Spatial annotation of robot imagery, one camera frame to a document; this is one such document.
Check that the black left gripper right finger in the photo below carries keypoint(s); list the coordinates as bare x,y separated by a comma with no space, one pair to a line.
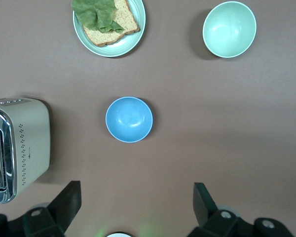
204,209

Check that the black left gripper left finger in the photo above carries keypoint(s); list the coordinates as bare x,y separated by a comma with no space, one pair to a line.
66,205

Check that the blue bowl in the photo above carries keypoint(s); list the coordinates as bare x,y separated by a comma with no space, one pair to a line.
129,119

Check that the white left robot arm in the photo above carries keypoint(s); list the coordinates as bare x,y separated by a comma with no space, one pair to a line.
118,235

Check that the mint green bowl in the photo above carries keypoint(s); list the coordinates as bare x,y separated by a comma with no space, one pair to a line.
229,29

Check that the beige chrome toaster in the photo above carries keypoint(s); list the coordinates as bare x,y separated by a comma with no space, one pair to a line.
32,128

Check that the mint green plate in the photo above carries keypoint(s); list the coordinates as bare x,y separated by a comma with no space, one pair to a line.
128,45

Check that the green lettuce leaf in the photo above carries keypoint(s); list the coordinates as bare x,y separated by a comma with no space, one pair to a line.
93,12

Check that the brown bread slice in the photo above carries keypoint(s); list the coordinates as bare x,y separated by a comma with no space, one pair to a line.
127,17

